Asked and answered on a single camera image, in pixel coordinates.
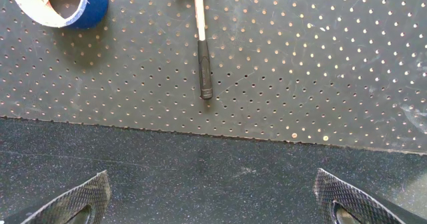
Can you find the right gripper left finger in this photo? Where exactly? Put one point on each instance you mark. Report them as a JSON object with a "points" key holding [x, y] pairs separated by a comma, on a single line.
{"points": [[90, 197]]}

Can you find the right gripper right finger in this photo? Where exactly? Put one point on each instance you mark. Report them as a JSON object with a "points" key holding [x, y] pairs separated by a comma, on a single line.
{"points": [[347, 197]]}

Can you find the hammer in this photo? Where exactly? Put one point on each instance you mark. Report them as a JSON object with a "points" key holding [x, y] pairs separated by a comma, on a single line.
{"points": [[204, 67]]}

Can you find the roll of blue tape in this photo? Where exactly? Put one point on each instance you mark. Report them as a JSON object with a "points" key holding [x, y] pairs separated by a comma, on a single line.
{"points": [[96, 7]]}

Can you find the black pegboard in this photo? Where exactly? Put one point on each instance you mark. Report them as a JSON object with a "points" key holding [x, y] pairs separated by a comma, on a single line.
{"points": [[300, 67]]}

